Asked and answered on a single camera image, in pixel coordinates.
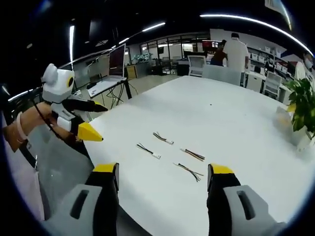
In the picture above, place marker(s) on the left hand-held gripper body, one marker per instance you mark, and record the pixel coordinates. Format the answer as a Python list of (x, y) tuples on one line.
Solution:
[(57, 91)]

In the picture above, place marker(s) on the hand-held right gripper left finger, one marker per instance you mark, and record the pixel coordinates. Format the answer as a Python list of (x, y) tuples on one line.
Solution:
[(98, 196)]

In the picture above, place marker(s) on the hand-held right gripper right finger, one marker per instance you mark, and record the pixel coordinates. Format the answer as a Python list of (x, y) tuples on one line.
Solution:
[(231, 196)]

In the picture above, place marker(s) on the person's left hand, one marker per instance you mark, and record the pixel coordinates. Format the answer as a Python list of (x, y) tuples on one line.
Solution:
[(46, 118)]

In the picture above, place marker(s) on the white side desk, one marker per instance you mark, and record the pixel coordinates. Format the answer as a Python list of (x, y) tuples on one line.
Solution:
[(108, 86)]

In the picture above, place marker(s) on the open laptop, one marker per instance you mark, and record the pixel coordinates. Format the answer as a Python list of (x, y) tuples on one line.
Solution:
[(115, 66)]

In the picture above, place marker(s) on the pink wristband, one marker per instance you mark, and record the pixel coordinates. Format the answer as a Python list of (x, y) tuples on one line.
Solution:
[(21, 127)]

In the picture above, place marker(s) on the small clear plastic box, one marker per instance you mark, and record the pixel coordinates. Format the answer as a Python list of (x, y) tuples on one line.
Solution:
[(283, 115)]

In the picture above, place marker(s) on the green potted plant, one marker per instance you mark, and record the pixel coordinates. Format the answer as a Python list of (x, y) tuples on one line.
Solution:
[(301, 105)]

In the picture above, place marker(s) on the white office chair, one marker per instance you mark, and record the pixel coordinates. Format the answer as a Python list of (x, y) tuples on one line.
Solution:
[(272, 84), (196, 65)]

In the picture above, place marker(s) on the grey office chair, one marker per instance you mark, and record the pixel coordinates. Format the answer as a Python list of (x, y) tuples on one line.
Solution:
[(222, 75)]

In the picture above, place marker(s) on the white storage shelf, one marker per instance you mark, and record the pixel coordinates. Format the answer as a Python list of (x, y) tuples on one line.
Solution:
[(267, 57)]

